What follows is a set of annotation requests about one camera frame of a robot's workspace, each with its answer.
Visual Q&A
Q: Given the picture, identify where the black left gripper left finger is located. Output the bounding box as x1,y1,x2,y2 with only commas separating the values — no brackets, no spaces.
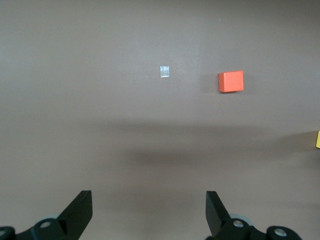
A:
0,189,94,240

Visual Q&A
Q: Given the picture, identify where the orange cube block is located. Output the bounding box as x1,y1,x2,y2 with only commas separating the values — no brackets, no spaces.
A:
217,70,245,95

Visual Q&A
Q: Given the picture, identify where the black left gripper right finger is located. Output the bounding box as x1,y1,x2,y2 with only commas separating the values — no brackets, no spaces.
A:
205,190,304,240

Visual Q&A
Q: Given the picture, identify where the small clear tape piece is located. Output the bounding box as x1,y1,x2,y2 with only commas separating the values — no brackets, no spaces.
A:
159,65,171,79

